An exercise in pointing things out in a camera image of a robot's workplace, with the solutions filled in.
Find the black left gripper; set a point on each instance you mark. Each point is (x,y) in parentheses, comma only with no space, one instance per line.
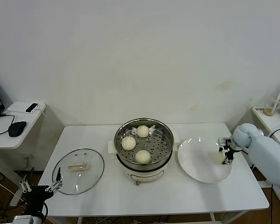
(38,196)

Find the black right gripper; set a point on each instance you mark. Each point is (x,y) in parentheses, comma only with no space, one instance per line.
(229,145)

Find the white steamed baozi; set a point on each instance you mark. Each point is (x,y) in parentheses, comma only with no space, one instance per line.
(142,131)
(219,158)
(142,157)
(128,142)

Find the round glass pot lid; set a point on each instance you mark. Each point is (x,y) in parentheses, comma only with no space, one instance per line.
(77,167)

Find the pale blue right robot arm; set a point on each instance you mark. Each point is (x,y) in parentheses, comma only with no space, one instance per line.
(266,154)

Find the perforated steel steamer basket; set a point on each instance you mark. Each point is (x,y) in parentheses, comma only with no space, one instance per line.
(164,140)

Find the white round plate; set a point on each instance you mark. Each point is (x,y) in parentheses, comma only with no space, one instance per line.
(198,161)

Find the white side table with cup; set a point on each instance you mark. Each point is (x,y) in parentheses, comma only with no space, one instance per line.
(270,121)

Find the white side table with laptop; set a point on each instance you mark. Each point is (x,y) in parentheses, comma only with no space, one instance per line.
(25,130)

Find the clear plastic drink cup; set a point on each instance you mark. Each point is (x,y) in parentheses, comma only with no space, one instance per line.
(268,111)

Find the black computer mouse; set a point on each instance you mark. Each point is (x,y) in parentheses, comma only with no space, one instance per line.
(17,128)

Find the flat white box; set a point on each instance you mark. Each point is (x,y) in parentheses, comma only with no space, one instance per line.
(16,107)

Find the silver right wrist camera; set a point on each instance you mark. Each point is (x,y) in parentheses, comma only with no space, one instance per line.
(222,140)

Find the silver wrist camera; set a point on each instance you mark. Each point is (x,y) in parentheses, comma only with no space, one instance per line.
(23,219)
(222,140)

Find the white wall socket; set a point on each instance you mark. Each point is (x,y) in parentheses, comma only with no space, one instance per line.
(27,158)

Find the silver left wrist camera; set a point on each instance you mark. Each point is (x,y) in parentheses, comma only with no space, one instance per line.
(23,219)

